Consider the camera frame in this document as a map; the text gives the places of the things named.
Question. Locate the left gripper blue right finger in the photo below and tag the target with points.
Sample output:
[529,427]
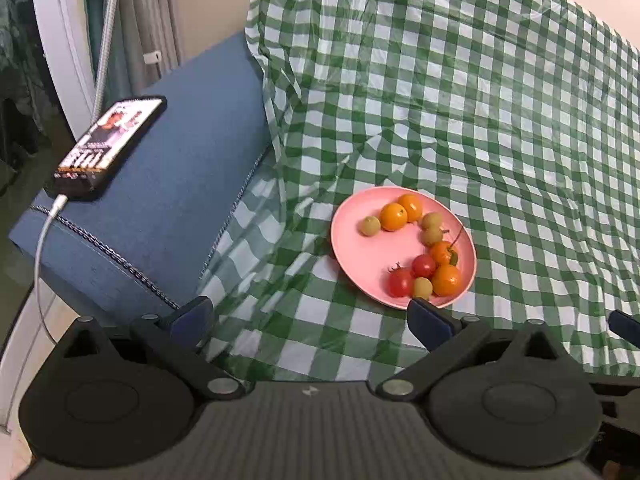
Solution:
[451,344]

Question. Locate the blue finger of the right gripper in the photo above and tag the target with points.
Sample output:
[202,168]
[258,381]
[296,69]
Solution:
[625,326]

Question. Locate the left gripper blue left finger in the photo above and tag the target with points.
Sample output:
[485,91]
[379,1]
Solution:
[174,340]

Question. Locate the red cherry tomato with stem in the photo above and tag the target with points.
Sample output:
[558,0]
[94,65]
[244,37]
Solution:
[423,266]

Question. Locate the orange mandarin with leaf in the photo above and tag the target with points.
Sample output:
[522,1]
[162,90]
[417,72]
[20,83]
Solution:
[445,251]

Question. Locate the orange kumquat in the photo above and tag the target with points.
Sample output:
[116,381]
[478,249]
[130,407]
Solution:
[412,205]
[393,217]

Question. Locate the pink round plate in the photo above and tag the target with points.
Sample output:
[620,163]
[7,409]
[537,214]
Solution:
[367,260]

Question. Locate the black smartphone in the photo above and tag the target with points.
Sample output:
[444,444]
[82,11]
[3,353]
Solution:
[87,170]

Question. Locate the green white checkered tablecloth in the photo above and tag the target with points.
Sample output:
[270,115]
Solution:
[520,116]

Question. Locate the grey curtain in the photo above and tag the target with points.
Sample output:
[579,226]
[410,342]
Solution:
[150,37]

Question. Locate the white door frame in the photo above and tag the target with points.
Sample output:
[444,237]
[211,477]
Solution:
[64,34]

